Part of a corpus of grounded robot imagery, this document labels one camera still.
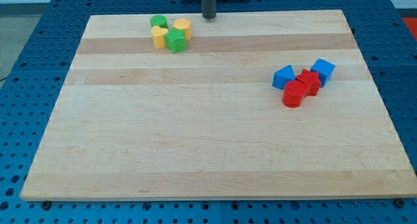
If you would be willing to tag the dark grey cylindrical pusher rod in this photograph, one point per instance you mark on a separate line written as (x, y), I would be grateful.
(208, 9)

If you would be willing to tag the blue triangle block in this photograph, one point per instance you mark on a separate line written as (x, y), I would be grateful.
(283, 76)

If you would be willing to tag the blue cube block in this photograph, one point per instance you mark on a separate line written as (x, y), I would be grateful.
(325, 70)

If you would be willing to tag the yellow hexagon block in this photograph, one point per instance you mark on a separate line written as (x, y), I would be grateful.
(185, 25)

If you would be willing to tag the green star block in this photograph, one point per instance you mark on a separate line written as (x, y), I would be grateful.
(175, 40)

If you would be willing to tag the green cylinder block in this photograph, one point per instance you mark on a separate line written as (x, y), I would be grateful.
(159, 20)

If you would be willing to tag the yellow heart block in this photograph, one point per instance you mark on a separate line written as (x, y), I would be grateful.
(158, 36)

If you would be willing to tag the red cylinder block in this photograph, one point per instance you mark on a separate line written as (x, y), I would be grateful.
(293, 93)

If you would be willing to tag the red star block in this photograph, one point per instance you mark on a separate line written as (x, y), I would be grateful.
(311, 80)

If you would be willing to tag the light wooden board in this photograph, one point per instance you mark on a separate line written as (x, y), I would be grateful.
(137, 123)

